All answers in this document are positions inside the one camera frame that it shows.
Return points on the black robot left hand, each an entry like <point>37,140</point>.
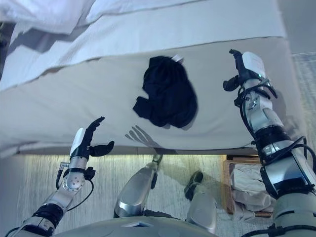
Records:
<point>82,145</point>

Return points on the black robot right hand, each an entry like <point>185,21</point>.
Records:
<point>251,65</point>

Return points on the black garment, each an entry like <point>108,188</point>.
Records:
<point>168,98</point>

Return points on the beige garment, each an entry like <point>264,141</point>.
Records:
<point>247,182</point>

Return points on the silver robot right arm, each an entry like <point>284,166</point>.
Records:
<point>266,118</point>

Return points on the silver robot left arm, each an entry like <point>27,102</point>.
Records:
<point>72,184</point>

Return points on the bed with beige cover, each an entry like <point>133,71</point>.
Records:
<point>74,98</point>

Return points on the brown wicker basket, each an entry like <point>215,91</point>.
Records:
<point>226,187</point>

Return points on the silver robot left leg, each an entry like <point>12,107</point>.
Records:
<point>135,187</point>

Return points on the silver robot leg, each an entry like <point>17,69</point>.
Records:
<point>135,187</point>
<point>202,209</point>

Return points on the grey robot torso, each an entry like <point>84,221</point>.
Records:
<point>135,229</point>

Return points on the dark robot right foot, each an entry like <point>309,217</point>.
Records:
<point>193,184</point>

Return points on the silver robot right leg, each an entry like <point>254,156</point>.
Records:
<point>202,209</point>

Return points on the white duvet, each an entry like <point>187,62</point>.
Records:
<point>44,14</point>

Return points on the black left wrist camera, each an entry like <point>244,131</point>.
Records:
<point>90,172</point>

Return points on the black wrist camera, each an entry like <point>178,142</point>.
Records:
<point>90,172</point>
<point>239,101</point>

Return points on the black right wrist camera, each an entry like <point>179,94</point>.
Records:
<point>239,101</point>

